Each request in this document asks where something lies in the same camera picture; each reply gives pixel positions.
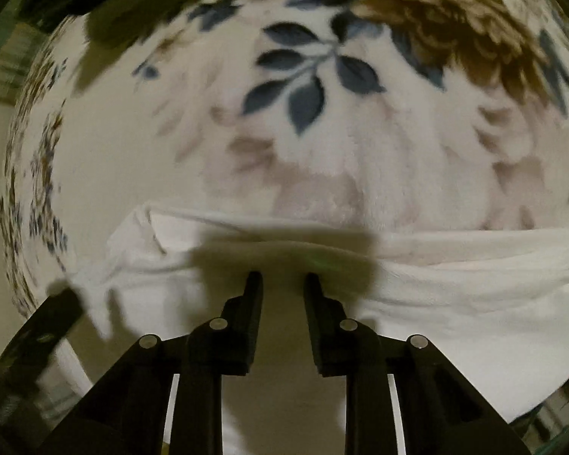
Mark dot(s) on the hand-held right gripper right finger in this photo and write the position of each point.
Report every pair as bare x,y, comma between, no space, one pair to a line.
313,294

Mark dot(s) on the white floral blanket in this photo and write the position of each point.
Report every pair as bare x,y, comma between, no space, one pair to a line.
360,151

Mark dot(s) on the green plaid cloth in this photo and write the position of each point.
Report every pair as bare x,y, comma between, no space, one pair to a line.
9,64

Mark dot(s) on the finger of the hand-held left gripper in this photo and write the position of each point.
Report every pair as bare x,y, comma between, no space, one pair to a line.
42,327

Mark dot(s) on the white pants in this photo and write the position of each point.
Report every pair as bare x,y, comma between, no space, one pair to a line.
455,294

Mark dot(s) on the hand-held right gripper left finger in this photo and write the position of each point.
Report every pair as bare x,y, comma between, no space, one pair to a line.
253,294

